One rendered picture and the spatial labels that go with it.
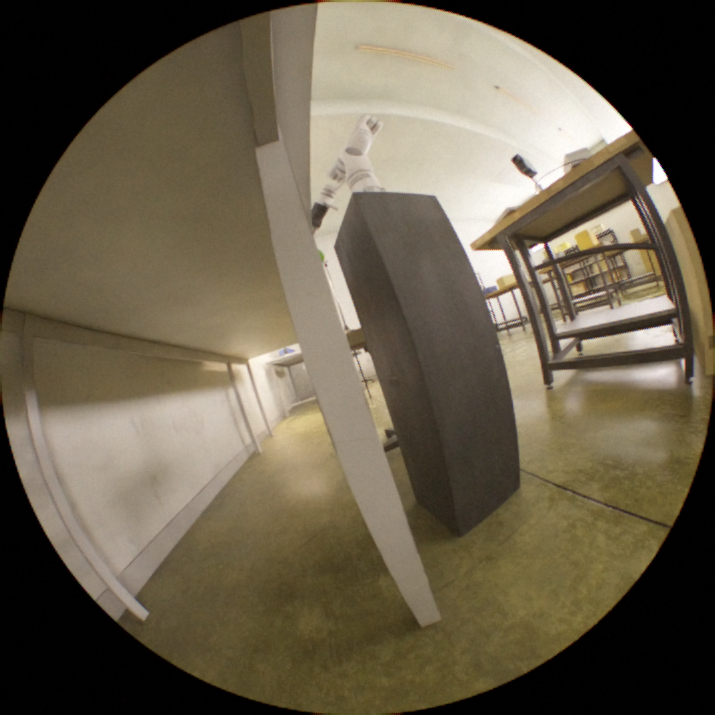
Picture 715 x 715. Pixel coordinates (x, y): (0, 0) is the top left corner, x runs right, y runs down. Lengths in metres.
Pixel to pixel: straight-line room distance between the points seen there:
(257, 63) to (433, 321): 0.49
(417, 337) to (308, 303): 0.26
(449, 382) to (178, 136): 0.63
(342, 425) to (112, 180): 0.50
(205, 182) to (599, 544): 1.01
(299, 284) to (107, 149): 0.39
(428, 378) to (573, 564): 0.52
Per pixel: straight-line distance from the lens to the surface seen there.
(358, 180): 0.72
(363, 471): 0.21
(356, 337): 0.91
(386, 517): 0.24
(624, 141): 1.28
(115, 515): 1.01
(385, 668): 0.52
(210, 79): 0.39
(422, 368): 0.41
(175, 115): 0.41
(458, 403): 0.46
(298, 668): 0.58
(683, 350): 1.23
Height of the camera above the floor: 0.50
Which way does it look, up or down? 1 degrees up
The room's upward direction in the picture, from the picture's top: 18 degrees counter-clockwise
